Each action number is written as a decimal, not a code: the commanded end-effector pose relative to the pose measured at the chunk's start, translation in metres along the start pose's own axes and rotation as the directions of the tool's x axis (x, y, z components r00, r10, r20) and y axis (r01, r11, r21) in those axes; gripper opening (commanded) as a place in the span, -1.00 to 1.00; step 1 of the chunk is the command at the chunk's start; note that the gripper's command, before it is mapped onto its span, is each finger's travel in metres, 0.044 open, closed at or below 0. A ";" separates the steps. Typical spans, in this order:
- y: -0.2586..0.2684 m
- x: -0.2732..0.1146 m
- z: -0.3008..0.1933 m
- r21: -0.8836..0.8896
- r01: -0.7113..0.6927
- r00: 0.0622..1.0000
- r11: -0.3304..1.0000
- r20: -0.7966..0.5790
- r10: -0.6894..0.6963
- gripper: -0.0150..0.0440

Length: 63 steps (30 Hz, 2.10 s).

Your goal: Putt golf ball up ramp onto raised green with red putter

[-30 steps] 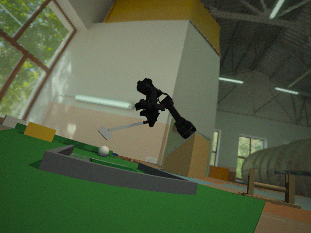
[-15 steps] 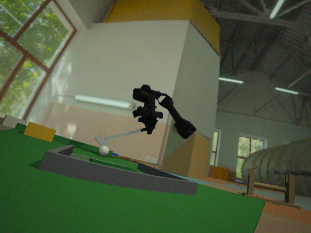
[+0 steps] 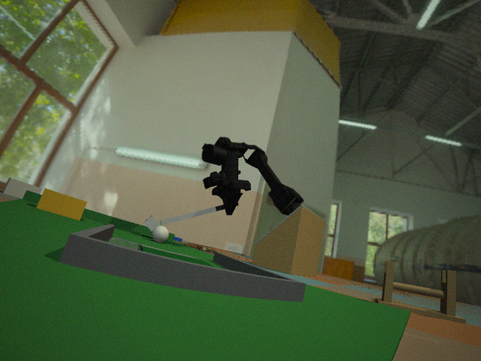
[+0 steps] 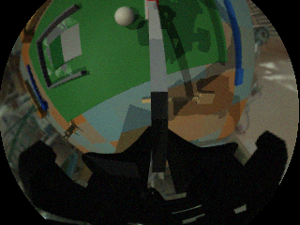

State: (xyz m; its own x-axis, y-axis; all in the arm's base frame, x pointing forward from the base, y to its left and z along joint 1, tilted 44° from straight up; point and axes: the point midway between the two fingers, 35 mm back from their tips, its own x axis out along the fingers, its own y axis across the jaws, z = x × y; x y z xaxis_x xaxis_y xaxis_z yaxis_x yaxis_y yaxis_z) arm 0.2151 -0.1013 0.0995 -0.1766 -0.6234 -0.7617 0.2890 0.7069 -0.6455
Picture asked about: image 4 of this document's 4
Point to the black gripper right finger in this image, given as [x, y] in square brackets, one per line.
[186, 160]

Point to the grey ball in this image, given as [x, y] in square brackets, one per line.
[124, 16]

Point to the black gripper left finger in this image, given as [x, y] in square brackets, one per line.
[133, 163]

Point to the green putting mat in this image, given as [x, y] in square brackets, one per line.
[116, 58]

